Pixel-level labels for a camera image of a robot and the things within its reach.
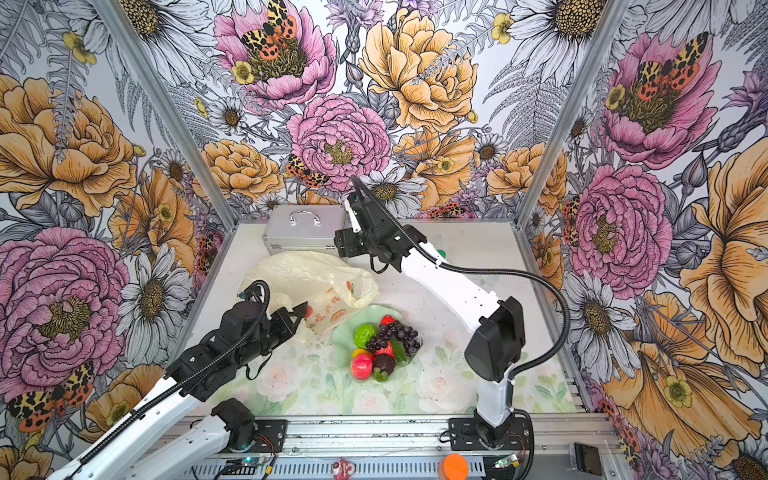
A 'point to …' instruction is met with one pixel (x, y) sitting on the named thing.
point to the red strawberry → (386, 320)
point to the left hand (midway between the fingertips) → (302, 324)
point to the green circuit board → (507, 461)
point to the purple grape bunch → (406, 334)
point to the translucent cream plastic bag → (327, 287)
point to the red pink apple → (362, 367)
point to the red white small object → (342, 469)
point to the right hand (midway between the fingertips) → (349, 246)
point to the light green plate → (343, 337)
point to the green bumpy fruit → (363, 333)
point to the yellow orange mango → (359, 351)
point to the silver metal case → (303, 228)
